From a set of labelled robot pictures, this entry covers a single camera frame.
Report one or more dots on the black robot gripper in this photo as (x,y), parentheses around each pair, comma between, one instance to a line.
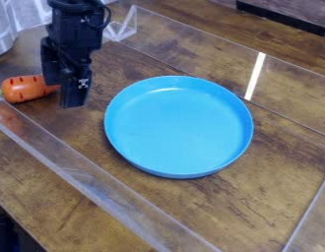
(75,36)

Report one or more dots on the orange toy carrot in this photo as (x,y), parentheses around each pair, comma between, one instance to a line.
(24,88)

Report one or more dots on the blue round tray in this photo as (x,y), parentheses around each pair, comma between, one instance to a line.
(179,127)

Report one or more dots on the grey white patterned curtain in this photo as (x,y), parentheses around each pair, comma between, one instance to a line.
(20,15)

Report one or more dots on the black bar at back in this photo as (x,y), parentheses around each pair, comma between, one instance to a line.
(280,18)

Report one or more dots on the clear acrylic enclosure wall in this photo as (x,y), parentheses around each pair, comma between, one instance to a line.
(84,201)

